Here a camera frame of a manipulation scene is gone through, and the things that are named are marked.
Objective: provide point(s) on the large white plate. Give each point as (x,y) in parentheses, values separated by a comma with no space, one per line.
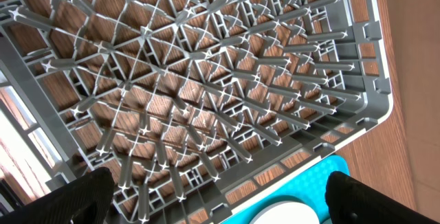
(286,212)

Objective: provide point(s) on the grey plastic dishwasher rack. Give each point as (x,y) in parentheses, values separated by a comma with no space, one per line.
(199,108)

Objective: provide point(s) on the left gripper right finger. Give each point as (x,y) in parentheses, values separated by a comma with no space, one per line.
(352,202)

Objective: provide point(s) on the teal plastic serving tray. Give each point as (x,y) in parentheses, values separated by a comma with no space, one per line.
(308,187)

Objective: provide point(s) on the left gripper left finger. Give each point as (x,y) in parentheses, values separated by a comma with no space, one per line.
(84,200)

